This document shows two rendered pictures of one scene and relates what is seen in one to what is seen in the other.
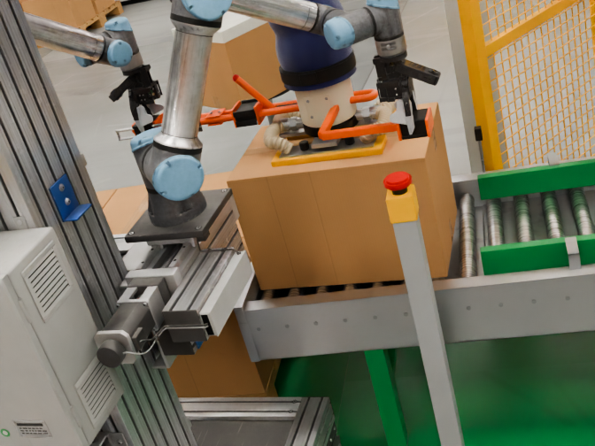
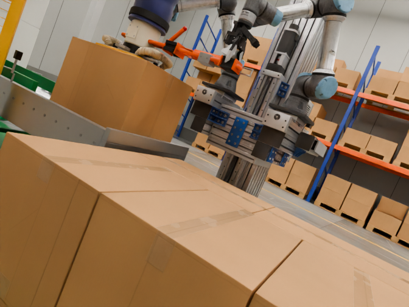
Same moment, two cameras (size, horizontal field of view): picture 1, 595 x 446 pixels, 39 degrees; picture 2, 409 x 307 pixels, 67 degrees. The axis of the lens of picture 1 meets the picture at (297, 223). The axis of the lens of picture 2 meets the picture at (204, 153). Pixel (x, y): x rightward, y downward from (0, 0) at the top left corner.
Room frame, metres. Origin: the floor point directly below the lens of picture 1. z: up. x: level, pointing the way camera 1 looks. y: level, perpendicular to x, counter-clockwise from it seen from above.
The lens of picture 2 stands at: (4.04, 0.64, 0.78)
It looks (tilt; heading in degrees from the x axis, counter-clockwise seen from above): 5 degrees down; 189
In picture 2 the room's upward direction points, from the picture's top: 23 degrees clockwise
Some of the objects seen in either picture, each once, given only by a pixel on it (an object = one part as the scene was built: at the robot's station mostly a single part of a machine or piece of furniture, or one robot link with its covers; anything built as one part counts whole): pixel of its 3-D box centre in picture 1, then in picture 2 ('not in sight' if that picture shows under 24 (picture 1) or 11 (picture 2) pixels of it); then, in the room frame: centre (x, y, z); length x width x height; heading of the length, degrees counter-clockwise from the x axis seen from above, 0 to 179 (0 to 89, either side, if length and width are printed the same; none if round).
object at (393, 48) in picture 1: (390, 45); not in sight; (2.04, -0.35, 1.30); 0.08 x 0.08 x 0.05
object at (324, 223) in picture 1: (348, 196); (120, 95); (2.38, -0.18, 0.75); 0.60 x 0.40 x 0.40; 69
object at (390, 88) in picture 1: (394, 75); not in sight; (2.04, -0.34, 1.22); 0.09 x 0.08 x 0.12; 69
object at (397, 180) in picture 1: (397, 184); not in sight; (1.83, -0.26, 1.02); 0.07 x 0.07 x 0.04
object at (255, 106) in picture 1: (249, 112); (174, 49); (2.47, 0.05, 1.08); 0.10 x 0.08 x 0.06; 159
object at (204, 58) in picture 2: not in sight; (207, 59); (2.55, 0.25, 1.07); 0.07 x 0.07 x 0.04; 69
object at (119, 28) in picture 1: (120, 37); (254, 3); (2.58, 0.37, 1.38); 0.09 x 0.08 x 0.11; 123
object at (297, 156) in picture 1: (328, 146); not in sight; (2.29, -0.15, 0.97); 0.34 x 0.10 x 0.05; 69
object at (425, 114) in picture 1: (414, 124); not in sight; (2.03, -0.37, 1.08); 0.09 x 0.08 x 0.05; 159
